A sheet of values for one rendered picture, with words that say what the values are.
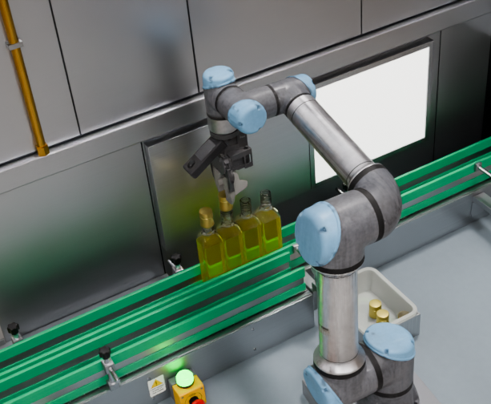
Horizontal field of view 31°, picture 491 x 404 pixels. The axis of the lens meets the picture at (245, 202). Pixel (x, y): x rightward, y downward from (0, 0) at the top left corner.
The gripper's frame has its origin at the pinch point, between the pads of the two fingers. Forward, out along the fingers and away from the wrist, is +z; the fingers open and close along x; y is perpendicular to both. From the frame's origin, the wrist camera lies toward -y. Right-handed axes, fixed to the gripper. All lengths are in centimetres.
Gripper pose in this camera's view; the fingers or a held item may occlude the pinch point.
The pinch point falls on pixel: (224, 196)
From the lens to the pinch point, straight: 223.4
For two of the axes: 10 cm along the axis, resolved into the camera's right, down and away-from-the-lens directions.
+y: 8.6, -3.7, 3.6
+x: -5.1, -4.9, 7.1
